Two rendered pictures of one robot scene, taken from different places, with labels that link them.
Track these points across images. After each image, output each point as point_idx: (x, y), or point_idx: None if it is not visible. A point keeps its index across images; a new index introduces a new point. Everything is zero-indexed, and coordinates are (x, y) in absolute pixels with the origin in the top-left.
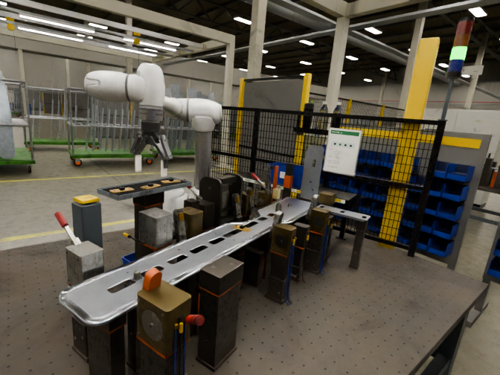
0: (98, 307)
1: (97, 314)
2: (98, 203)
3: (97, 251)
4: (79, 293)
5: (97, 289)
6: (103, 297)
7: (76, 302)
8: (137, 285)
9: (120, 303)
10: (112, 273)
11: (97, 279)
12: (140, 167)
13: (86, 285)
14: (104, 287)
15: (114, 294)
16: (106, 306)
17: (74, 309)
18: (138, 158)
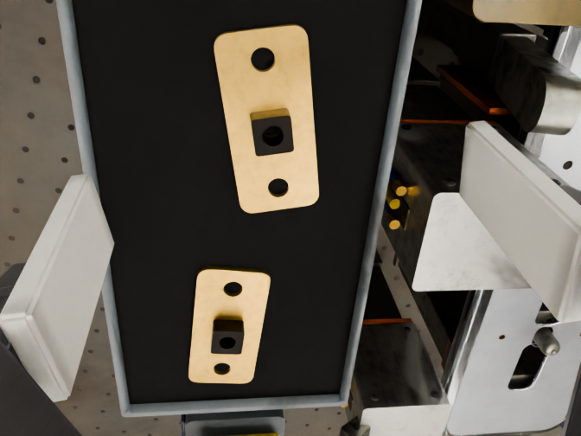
0: (538, 417)
1: (549, 424)
2: (278, 425)
3: (447, 417)
4: (469, 421)
5: (491, 400)
6: (523, 401)
7: (488, 432)
8: (561, 349)
9: (568, 392)
10: (472, 358)
11: (460, 387)
12: (89, 219)
13: (459, 405)
14: (500, 389)
15: (537, 387)
16: (550, 409)
17: (496, 435)
18: (63, 330)
